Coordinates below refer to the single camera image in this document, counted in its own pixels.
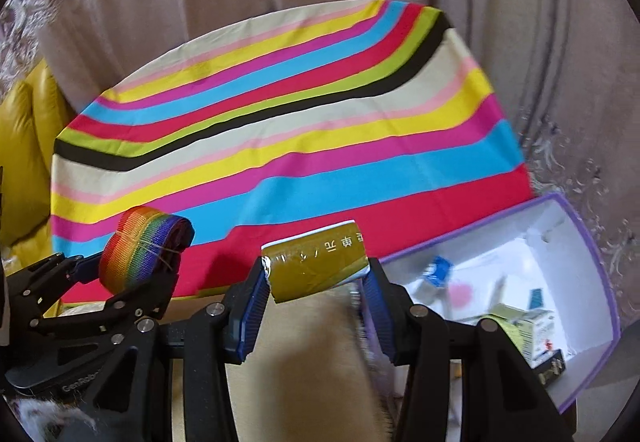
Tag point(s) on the purple box white inside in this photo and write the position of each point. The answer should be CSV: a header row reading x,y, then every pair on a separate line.
x,y
500,257

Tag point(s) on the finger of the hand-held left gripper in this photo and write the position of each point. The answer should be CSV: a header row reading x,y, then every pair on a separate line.
x,y
140,304
87,267

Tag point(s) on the gold and white box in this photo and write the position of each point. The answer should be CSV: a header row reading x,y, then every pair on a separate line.
x,y
315,267

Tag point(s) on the white carton green blue print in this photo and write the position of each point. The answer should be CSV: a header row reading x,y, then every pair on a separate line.
x,y
437,272

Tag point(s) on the black box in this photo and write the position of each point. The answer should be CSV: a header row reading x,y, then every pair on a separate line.
x,y
550,369

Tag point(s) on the striped colourful tablecloth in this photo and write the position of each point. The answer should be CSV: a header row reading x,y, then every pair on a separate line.
x,y
300,146

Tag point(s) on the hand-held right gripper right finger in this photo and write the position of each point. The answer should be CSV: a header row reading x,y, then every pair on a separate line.
x,y
377,312

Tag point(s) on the yellow leather sofa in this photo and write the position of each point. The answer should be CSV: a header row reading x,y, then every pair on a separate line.
x,y
25,146

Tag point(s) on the small blue box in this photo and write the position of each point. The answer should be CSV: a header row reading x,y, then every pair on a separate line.
x,y
538,298

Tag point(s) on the white medicine box red blue print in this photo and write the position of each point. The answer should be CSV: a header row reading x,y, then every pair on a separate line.
x,y
540,332

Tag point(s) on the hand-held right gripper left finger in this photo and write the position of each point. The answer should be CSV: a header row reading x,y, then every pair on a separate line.
x,y
250,317

